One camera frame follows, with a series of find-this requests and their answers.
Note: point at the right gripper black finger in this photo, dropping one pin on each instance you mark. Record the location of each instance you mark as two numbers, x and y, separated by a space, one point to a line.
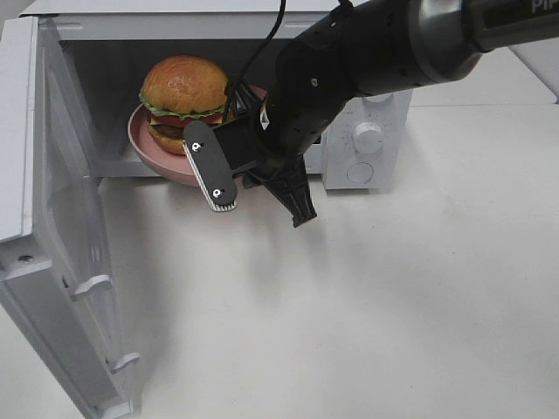
289 185
246 100

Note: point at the burger with lettuce and tomato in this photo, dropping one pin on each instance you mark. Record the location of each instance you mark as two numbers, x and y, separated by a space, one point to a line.
179 90

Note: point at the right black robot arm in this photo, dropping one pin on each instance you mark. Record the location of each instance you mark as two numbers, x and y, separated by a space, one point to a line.
449 37

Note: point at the round white door button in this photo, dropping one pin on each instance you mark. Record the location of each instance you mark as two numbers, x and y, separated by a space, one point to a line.
360 173

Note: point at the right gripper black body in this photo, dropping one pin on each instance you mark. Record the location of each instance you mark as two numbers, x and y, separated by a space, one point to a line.
361 51

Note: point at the pink round plate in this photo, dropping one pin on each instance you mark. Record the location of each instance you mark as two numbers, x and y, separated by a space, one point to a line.
175 168

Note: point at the white microwave oven body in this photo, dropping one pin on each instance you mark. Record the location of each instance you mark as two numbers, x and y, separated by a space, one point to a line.
108 47

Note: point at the lower white timer knob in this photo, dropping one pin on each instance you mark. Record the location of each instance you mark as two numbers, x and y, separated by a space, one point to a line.
368 138

